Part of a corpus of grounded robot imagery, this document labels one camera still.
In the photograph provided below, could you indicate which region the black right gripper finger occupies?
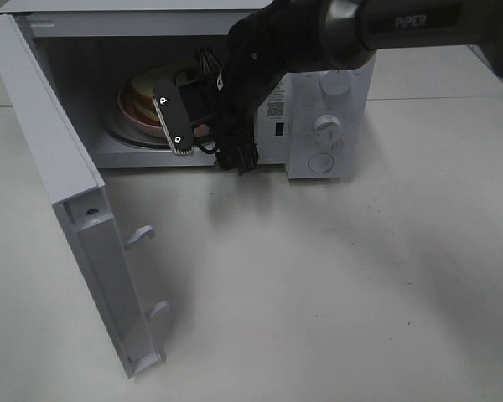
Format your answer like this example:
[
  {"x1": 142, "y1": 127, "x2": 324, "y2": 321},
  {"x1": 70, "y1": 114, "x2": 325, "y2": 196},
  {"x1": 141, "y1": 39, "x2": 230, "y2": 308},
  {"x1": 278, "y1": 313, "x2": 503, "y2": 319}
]
[
  {"x1": 215, "y1": 143, "x2": 259, "y2": 176},
  {"x1": 197, "y1": 48, "x2": 222, "y2": 78}
]

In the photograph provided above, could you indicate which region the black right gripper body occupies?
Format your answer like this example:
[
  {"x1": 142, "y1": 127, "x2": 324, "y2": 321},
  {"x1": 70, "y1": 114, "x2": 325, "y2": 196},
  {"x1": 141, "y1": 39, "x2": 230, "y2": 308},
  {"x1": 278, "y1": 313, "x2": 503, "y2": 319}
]
[{"x1": 178, "y1": 77, "x2": 256, "y2": 155}]

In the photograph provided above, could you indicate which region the white bread sandwich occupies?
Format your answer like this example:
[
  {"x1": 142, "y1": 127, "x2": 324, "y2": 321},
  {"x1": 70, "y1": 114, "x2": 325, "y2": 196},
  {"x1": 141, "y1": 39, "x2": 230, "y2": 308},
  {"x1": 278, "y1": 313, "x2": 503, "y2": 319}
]
[{"x1": 127, "y1": 62, "x2": 202, "y2": 125}]

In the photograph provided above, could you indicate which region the round door release button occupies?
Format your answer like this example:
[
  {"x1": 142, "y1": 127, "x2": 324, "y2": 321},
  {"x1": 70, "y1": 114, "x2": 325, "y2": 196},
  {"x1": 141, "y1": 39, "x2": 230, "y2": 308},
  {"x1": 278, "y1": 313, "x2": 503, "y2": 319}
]
[{"x1": 308, "y1": 153, "x2": 334, "y2": 173}]

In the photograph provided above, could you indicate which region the white timer knob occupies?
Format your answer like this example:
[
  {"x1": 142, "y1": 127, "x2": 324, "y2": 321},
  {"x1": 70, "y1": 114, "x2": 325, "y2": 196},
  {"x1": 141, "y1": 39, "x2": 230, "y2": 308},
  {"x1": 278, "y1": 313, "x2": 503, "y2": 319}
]
[{"x1": 313, "y1": 115, "x2": 343, "y2": 146}]

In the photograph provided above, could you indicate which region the pink round plate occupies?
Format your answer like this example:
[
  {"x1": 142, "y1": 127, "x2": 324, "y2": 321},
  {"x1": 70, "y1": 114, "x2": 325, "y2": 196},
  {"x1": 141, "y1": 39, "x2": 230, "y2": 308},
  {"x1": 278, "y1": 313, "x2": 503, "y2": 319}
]
[{"x1": 117, "y1": 69, "x2": 213, "y2": 137}]

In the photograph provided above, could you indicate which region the white microwave door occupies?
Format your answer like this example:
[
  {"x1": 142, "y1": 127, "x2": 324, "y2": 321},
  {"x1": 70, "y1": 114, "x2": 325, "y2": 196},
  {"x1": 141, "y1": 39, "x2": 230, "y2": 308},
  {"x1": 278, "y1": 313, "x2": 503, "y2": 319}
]
[{"x1": 0, "y1": 14, "x2": 168, "y2": 377}]

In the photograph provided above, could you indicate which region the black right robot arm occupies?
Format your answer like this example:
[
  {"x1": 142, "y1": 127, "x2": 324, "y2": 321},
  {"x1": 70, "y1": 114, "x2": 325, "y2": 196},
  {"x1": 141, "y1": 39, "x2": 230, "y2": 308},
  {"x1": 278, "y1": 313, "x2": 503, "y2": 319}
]
[{"x1": 200, "y1": 1, "x2": 503, "y2": 173}]

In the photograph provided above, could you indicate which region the glass microwave turntable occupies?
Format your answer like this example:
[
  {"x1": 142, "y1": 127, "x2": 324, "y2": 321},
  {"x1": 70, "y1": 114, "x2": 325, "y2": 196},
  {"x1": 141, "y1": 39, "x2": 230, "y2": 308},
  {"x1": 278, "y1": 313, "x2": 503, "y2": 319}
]
[{"x1": 101, "y1": 109, "x2": 169, "y2": 150}]

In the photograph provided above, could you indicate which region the white microwave oven body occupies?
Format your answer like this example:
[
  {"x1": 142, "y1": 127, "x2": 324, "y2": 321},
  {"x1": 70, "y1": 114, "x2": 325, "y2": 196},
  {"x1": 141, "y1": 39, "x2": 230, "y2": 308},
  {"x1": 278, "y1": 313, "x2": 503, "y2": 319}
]
[{"x1": 0, "y1": 1, "x2": 375, "y2": 193}]

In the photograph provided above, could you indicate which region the upper white power knob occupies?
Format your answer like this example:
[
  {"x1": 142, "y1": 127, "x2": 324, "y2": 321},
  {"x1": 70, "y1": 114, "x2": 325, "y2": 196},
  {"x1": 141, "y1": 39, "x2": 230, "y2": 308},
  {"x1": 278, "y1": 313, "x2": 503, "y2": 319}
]
[{"x1": 319, "y1": 70, "x2": 352, "y2": 96}]

